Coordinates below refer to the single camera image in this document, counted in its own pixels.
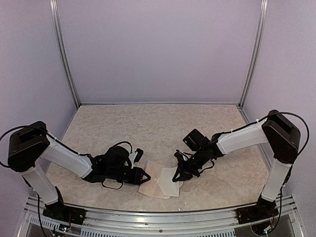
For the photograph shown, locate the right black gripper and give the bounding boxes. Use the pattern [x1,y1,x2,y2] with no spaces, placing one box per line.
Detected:
[172,149,207,182]

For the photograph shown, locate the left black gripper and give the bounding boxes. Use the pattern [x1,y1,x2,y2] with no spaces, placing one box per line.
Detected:
[107,166,151,185]

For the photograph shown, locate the cream envelope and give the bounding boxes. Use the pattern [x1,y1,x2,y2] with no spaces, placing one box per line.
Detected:
[138,160,171,199]

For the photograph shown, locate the beige ornate letter paper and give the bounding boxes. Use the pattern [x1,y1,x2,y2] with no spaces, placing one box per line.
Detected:
[158,167,183,198]

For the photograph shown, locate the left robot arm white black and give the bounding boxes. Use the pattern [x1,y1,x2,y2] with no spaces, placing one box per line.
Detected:
[1,121,151,220]

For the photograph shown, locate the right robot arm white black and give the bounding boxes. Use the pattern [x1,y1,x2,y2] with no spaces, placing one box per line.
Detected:
[172,110,306,219]

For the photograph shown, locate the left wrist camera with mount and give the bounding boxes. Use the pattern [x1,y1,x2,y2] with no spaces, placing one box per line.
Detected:
[129,148,144,165]

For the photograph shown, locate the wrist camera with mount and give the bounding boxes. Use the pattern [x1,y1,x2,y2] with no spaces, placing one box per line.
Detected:
[129,148,144,165]
[174,149,193,163]

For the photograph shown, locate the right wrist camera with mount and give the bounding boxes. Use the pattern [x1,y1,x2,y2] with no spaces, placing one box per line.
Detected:
[174,149,193,163]

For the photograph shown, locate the front aluminium rail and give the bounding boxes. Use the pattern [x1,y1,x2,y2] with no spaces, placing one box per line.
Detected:
[17,196,305,237]

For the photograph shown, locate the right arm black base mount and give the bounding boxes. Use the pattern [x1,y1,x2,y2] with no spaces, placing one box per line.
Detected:
[236,196,279,225]

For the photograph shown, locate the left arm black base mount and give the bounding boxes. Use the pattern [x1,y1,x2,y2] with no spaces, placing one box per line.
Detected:
[43,187,86,225]

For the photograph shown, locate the right aluminium frame post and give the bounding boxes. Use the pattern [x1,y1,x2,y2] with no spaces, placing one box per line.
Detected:
[238,0,269,110]

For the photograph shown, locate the aluminium frame post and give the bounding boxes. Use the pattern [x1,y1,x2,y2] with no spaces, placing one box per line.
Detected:
[49,0,81,109]
[238,0,269,110]

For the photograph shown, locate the left aluminium frame post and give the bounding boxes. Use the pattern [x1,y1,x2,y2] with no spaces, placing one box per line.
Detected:
[49,0,81,109]

